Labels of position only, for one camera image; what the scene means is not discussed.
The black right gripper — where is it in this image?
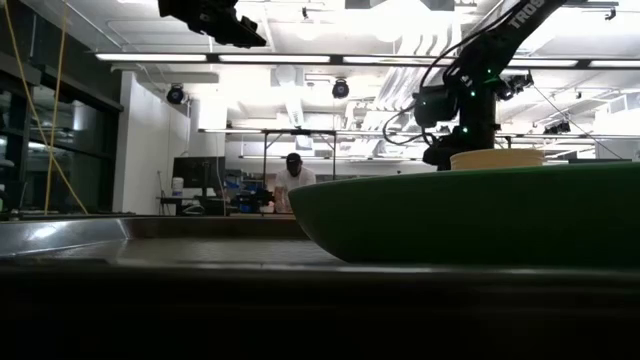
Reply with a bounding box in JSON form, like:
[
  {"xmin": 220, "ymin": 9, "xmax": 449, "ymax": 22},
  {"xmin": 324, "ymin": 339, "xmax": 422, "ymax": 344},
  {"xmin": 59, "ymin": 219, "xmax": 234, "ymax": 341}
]
[{"xmin": 422, "ymin": 130, "xmax": 496, "ymax": 171}]

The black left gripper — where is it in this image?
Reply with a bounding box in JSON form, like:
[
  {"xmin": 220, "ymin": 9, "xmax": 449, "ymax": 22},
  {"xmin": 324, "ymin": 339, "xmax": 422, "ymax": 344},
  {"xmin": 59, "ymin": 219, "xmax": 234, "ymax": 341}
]
[{"xmin": 197, "ymin": 0, "xmax": 268, "ymax": 50}]

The orange mug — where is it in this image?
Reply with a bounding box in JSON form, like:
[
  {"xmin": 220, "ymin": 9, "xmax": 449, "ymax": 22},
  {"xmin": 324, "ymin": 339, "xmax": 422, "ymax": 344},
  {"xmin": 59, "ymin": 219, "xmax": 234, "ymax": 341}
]
[{"xmin": 449, "ymin": 148, "xmax": 546, "ymax": 171}]

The green plate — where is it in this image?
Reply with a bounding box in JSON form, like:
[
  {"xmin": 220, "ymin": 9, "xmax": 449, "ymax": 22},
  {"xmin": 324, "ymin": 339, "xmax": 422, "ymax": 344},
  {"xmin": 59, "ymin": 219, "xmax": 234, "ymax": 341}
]
[{"xmin": 288, "ymin": 162, "xmax": 640, "ymax": 269}]

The long ceiling light strip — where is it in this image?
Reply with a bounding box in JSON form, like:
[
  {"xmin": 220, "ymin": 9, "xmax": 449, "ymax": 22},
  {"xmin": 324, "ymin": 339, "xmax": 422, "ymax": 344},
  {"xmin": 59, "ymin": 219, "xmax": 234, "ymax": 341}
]
[{"xmin": 94, "ymin": 52, "xmax": 640, "ymax": 70}]

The black ceiling track light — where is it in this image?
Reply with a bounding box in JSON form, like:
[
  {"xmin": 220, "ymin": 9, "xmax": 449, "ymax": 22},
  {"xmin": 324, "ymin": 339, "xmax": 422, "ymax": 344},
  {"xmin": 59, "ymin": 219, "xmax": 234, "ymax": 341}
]
[{"xmin": 542, "ymin": 119, "xmax": 572, "ymax": 135}]

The person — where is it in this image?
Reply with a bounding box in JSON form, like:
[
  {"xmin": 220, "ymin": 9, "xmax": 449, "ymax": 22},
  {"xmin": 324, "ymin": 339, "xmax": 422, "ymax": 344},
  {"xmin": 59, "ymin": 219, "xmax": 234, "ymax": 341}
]
[{"xmin": 273, "ymin": 152, "xmax": 317, "ymax": 215}]

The black computer monitor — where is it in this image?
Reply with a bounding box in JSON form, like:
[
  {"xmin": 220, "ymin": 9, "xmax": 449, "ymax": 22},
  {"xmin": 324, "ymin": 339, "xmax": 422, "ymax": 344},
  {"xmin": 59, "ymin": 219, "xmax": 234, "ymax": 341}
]
[{"xmin": 172, "ymin": 156, "xmax": 226, "ymax": 199}]

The background work table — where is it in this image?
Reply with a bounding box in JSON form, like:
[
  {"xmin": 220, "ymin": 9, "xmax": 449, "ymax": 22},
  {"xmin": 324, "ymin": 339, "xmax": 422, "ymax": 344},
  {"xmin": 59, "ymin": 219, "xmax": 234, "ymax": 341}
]
[{"xmin": 158, "ymin": 194, "xmax": 229, "ymax": 217}]

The black ceiling camera cluster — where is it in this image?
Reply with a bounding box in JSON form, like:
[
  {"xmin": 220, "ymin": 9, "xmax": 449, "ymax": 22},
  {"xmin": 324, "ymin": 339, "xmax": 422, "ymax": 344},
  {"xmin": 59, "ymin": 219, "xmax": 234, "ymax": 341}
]
[{"xmin": 494, "ymin": 69, "xmax": 535, "ymax": 102}]

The yellow extension cable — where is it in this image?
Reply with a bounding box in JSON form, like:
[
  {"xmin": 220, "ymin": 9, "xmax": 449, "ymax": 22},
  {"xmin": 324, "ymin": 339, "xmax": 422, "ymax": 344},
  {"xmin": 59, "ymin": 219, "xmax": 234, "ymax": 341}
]
[
  {"xmin": 2, "ymin": 0, "xmax": 90, "ymax": 216},
  {"xmin": 43, "ymin": 0, "xmax": 69, "ymax": 216}
]

